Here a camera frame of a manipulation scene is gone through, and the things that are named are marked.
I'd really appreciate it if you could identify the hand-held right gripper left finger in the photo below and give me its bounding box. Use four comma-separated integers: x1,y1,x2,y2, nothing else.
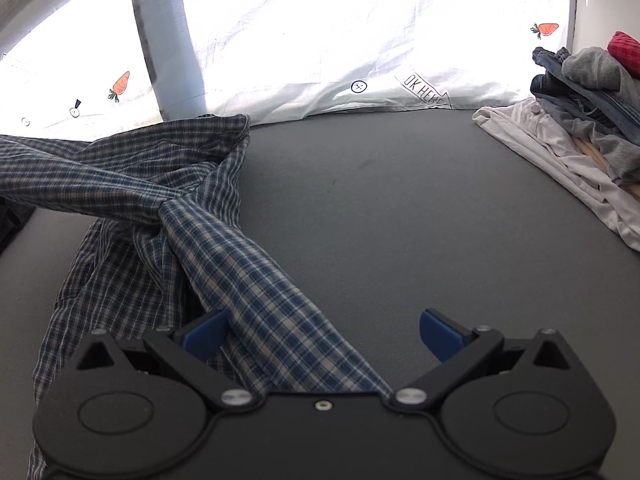
75,310,258,409

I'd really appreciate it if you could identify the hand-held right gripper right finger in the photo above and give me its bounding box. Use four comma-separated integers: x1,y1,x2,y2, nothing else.
391,308,573,409

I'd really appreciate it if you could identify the blue plaid shirt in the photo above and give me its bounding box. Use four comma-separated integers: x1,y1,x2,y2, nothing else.
0,112,393,480

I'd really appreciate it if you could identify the folded white garment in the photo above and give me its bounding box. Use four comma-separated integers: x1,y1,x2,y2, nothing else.
472,97,640,253

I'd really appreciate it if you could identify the folded cream garment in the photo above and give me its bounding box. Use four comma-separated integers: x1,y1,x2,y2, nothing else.
572,135,621,176

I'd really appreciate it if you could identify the folded grey shirt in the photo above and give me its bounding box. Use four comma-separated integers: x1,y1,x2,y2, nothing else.
550,107,640,186

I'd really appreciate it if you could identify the white carrot print curtain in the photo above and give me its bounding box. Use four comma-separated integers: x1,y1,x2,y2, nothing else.
0,0,576,143

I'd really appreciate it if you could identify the red checked cloth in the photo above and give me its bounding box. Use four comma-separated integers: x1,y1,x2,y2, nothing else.
607,31,640,78

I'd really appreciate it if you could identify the grey window frame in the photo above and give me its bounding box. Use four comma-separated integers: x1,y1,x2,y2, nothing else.
125,0,208,121

